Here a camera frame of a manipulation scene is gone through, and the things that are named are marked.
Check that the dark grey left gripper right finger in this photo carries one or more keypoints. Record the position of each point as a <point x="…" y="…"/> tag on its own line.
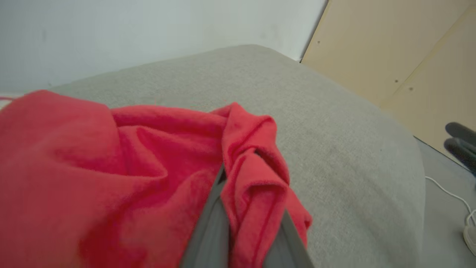
<point x="288" y="249"/>

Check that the red jersey with white sleeves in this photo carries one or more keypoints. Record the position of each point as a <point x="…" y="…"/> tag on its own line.
<point x="93" y="167"/>

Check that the light wooden panel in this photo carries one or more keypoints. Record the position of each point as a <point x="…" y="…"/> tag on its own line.
<point x="372" y="44"/>

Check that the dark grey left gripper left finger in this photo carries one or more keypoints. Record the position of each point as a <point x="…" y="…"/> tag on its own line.
<point x="210" y="230"/>

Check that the dark grey stand leg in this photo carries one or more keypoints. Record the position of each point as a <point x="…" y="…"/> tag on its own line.
<point x="463" y="147"/>

